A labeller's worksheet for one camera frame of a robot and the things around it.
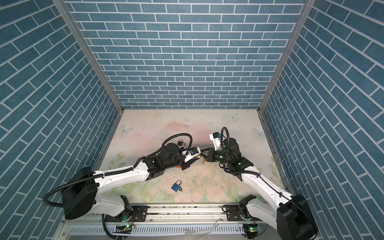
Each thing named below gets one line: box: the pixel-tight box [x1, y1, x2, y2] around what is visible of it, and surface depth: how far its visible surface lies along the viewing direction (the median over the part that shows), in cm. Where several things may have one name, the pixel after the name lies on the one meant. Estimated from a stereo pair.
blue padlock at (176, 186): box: [171, 179, 182, 193], surface depth 84 cm
